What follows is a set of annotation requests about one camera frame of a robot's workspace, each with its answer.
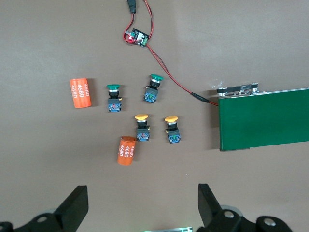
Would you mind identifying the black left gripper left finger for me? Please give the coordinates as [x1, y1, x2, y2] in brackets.
[0, 185, 89, 232]

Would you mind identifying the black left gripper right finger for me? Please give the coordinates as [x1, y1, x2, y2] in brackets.
[197, 183, 294, 232]

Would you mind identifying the orange cylinder printed 4680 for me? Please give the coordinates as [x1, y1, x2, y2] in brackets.
[70, 78, 92, 109]
[116, 136, 137, 167]

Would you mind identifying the yellow pushbutton with green mark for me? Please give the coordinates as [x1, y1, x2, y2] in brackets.
[164, 116, 181, 144]

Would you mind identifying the yellow pushbutton with red mark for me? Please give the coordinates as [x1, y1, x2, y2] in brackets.
[134, 114, 151, 142]

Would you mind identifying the green pushbutton with red mark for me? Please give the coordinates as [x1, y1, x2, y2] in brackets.
[106, 84, 123, 114]

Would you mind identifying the green conveyor belt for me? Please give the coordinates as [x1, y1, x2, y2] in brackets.
[209, 82, 309, 152]

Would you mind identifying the small black circuit board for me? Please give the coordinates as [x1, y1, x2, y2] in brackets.
[125, 28, 150, 48]

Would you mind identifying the short lead with black connector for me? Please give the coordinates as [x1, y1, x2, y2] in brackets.
[122, 0, 139, 44]

